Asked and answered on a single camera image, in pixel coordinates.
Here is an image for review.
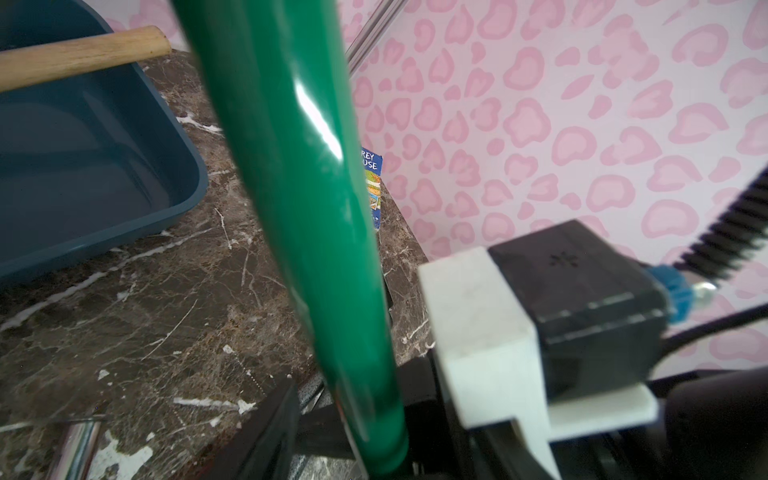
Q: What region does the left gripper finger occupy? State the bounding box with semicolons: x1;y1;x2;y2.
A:
200;378;300;480

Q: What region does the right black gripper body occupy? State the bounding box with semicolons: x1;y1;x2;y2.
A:
400;353;767;479

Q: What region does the green hoe with red grip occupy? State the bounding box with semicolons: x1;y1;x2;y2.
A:
174;1;409;479

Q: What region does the wooden handled small hoe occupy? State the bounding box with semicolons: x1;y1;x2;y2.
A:
1;26;172;92

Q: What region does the teal plastic storage box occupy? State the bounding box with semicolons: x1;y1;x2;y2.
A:
1;1;208;285

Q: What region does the chrome tool with blue grip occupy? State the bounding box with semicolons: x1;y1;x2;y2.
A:
1;414;110;480

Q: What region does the blue treehouse paperback book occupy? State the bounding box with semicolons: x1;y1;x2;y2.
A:
361;148;383;230

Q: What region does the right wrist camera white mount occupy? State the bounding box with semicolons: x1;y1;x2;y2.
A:
417;219;718;480

